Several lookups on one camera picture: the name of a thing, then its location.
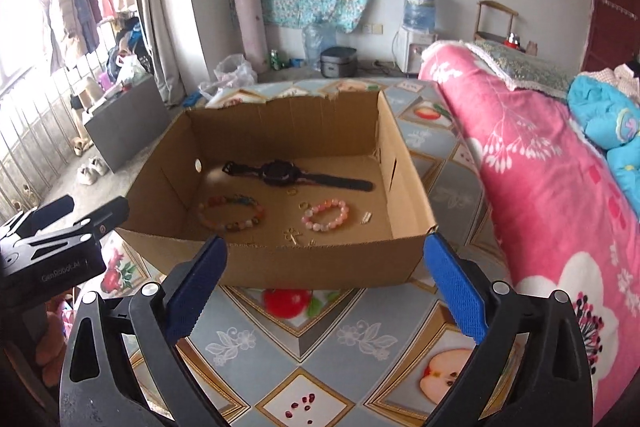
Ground white plastic bag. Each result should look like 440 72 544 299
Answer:
198 54 258 101

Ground water dispenser with bottle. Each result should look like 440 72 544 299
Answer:
392 0 437 76

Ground pink floral blanket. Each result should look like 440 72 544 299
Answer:
419 41 639 423

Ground multicolour bead bracelet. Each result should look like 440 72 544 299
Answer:
196 193 266 233

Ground black wrist watch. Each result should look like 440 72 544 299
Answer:
222 160 374 193

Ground black rice cooker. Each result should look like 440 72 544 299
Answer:
320 46 358 79

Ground blue child jacket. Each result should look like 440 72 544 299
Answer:
566 75 639 216

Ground pink bead bracelet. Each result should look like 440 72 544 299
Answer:
300 197 350 233

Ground hanging clothes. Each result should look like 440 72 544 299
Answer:
41 0 116 74

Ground empty clear water bottle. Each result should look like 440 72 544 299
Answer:
303 20 336 70

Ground brown cardboard box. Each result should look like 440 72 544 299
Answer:
119 91 437 289

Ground grey floral pillow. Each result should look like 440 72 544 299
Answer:
464 40 573 101

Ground wooden chair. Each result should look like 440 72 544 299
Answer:
473 0 520 43

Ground left hand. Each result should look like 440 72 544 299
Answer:
35 291 72 388

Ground pink rolled mat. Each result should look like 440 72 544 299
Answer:
234 0 270 74

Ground gold earring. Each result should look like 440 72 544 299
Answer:
361 212 372 225

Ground dark red door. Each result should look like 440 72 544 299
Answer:
582 0 640 72

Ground grey cabinet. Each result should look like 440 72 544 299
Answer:
84 78 171 172

